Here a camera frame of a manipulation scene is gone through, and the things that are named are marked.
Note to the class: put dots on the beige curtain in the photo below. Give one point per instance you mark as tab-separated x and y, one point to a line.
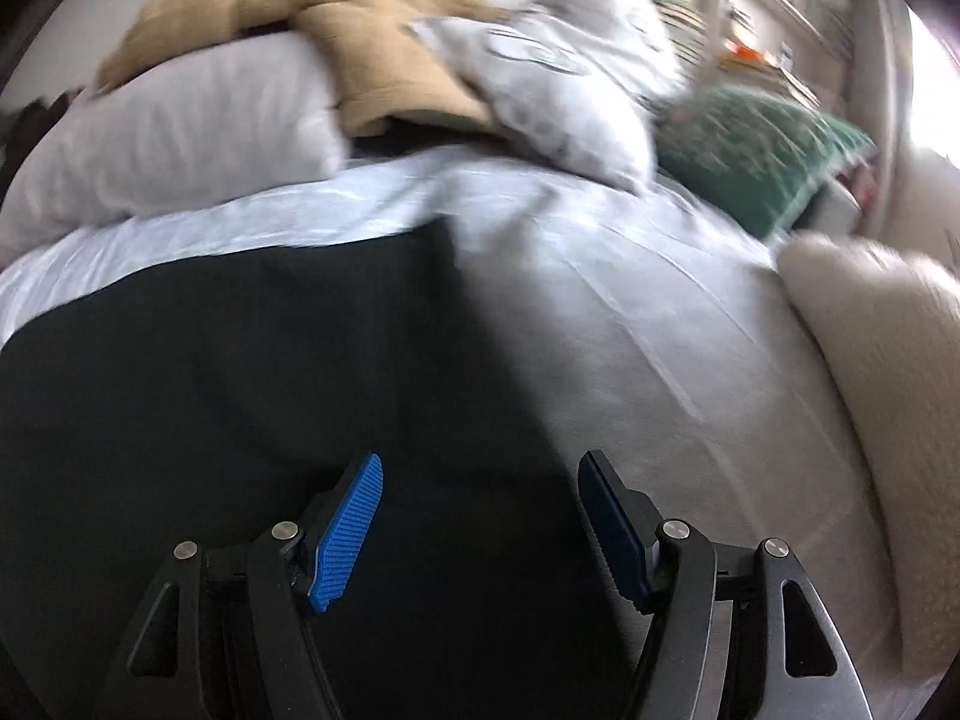
915	127

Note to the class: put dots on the beige fleece blanket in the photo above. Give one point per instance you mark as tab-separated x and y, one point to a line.
885	390

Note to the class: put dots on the pink bedside box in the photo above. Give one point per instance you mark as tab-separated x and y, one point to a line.
855	180

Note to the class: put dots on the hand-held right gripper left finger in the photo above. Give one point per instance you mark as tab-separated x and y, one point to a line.
345	532

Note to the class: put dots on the black padded coat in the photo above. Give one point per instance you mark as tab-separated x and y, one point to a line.
225	390

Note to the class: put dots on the stack of magazines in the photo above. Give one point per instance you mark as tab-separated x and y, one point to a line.
679	15

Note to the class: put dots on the white pillow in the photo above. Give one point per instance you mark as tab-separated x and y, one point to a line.
187	127

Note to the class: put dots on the bookshelf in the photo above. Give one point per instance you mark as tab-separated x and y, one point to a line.
787	7

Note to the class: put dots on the grey patterned pillow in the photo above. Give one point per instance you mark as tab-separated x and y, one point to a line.
570	90

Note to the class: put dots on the tan fleece blanket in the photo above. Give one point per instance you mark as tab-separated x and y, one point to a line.
375	52

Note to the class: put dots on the dark brown cloth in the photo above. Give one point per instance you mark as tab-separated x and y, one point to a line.
30	116

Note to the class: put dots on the grey checked bed cover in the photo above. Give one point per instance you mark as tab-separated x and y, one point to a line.
712	427

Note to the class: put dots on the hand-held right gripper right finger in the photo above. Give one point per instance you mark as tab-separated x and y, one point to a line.
611	532

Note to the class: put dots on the green coral print cushion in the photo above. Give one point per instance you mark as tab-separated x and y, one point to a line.
750	150

